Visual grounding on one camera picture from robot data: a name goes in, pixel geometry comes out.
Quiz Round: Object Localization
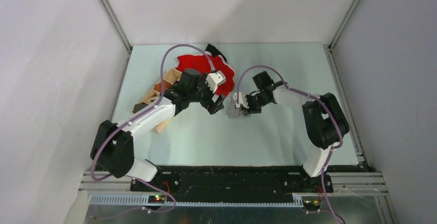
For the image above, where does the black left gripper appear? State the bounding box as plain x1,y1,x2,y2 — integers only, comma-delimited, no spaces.
189,74,225,115

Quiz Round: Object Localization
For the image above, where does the grey striped underwear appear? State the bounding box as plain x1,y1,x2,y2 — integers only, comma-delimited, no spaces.
226,104,250,119

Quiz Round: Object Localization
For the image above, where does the wooden compartment organizer box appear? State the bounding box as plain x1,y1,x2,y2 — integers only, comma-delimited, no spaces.
139,68,182,134

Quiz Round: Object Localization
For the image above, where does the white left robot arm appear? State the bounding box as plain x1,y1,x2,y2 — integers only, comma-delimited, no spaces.
90,68,226,192

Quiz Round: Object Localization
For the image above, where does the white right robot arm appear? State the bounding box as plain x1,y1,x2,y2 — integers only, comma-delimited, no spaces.
232,71,350,192

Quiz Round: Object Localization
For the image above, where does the red garment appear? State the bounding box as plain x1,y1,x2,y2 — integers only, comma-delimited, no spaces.
176,44,235,97

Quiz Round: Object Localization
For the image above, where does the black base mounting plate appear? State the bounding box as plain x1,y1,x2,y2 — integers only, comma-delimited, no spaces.
151,165,333,204

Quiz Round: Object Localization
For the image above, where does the dark grey rolled cloth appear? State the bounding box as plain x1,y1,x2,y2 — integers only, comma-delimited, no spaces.
132,103,148,114

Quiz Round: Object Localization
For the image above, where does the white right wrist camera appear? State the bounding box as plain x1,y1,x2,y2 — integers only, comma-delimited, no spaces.
232,92,249,109

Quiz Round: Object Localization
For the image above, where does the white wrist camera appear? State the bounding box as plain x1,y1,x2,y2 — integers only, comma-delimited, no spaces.
232,92,249,109
206,71,226,93

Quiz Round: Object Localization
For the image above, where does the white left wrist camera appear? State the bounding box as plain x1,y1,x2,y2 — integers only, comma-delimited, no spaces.
206,71,226,93

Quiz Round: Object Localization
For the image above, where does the aluminium front frame rail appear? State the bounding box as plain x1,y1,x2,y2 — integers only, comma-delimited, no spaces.
79,171,388,208

